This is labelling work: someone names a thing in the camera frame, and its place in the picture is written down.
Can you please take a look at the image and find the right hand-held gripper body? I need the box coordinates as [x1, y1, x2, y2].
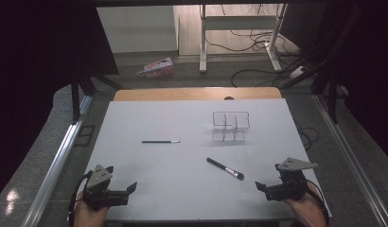
[274, 156, 319, 202]

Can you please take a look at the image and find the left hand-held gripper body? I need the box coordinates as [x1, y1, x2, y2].
[82, 164, 121, 211]

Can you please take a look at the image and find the black marker pen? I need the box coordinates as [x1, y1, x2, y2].
[206, 157, 245, 182]

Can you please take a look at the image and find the thin black pencil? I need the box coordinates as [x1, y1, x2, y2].
[141, 140, 182, 145]

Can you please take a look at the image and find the clear acrylic organizer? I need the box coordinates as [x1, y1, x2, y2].
[211, 111, 251, 143]

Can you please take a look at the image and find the person's right hand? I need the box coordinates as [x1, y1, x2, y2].
[282, 182, 322, 217]

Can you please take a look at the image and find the person's left hand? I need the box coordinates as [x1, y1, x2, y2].
[73, 191, 110, 227]

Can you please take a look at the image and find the white board sheet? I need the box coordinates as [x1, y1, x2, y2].
[67, 97, 333, 222]

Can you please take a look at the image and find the black metal stand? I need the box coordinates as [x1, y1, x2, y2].
[69, 69, 124, 125]
[278, 4, 368, 125]

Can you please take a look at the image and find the wooden table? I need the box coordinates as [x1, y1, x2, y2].
[113, 87, 283, 102]

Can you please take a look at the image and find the white power strip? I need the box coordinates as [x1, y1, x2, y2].
[289, 65, 308, 79]

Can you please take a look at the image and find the dark curtain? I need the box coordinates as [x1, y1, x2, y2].
[323, 0, 388, 165]
[0, 0, 120, 203]

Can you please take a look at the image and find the pink carton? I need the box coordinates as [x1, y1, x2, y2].
[136, 57, 176, 79]

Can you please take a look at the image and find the white cabinet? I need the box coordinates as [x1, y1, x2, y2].
[96, 5, 181, 55]

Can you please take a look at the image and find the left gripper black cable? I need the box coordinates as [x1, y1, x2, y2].
[68, 171, 93, 227]

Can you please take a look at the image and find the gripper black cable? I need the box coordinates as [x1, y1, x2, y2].
[305, 179, 330, 225]
[68, 171, 93, 227]

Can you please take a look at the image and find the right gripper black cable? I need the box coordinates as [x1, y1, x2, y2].
[305, 179, 330, 225]

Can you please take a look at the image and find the black floor frame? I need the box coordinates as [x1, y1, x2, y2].
[73, 124, 97, 148]

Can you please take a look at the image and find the aluminium rail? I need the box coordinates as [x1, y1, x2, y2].
[312, 94, 388, 227]
[22, 94, 94, 227]

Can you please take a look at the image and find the black coiled cable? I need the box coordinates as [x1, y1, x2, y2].
[295, 122, 320, 151]

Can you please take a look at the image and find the black floor cable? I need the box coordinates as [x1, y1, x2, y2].
[203, 29, 273, 54]
[229, 56, 299, 89]

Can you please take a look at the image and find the white desk frame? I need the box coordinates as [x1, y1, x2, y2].
[199, 3, 289, 75]

